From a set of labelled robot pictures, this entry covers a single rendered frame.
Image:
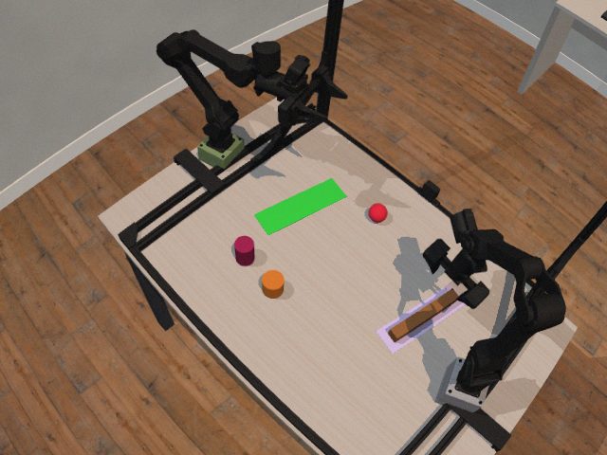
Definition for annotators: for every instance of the orange cylinder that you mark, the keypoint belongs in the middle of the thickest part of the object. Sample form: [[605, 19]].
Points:
[[273, 284]]

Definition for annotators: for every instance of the red ball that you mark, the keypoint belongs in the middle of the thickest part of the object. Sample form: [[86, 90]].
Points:
[[378, 213]]

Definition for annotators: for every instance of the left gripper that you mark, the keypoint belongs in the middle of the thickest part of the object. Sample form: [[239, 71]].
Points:
[[435, 254]]

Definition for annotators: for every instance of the green rectangle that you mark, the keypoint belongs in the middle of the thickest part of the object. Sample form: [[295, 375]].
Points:
[[299, 206]]

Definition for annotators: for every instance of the brown bar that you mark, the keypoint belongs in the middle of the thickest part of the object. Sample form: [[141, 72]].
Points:
[[423, 315]]

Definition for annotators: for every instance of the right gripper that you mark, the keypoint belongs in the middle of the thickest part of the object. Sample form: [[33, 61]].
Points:
[[299, 113]]

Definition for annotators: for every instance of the dark red cylinder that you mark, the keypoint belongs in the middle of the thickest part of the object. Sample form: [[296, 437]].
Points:
[[244, 250]]

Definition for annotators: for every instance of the lavender flat rectangle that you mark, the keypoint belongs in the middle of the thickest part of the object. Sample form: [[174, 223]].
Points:
[[395, 346]]

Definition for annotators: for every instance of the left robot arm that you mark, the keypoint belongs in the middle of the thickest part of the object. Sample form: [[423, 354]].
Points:
[[535, 314]]

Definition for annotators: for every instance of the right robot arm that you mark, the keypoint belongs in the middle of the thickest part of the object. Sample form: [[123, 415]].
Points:
[[220, 114]]

